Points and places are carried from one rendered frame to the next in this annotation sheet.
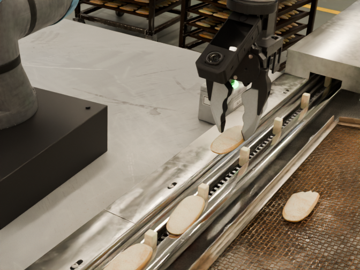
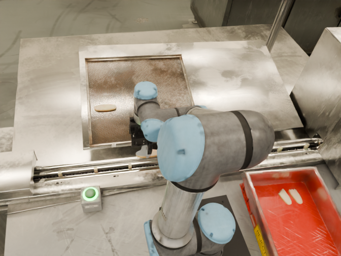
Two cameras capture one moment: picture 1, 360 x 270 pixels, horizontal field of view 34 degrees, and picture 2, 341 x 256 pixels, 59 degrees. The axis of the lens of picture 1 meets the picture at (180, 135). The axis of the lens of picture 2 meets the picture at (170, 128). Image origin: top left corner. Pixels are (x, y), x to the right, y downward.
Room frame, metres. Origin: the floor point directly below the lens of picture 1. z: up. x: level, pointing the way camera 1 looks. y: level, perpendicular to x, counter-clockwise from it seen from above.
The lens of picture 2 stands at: (1.30, 0.47, 1.93)
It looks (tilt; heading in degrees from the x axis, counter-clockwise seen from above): 49 degrees down; 222
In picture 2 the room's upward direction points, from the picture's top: 9 degrees clockwise
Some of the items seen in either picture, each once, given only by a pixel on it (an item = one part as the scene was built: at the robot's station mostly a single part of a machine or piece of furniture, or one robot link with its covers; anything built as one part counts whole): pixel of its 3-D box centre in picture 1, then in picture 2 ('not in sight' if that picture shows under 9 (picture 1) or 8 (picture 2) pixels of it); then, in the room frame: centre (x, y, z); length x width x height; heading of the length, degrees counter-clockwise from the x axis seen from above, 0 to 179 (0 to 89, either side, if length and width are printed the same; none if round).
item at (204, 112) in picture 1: (222, 109); (92, 200); (1.07, -0.08, 0.84); 0.08 x 0.08 x 0.11; 60
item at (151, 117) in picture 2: not in sight; (158, 121); (0.85, 0.01, 1.23); 0.11 x 0.11 x 0.08; 64
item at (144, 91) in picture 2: not in sight; (145, 99); (0.82, -0.08, 1.24); 0.09 x 0.08 x 0.11; 64
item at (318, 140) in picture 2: not in sight; (317, 140); (0.11, 0.33, 0.90); 0.06 x 0.01 x 0.06; 60
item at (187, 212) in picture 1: (186, 212); not in sight; (0.70, -0.02, 0.86); 0.10 x 0.04 x 0.01; 160
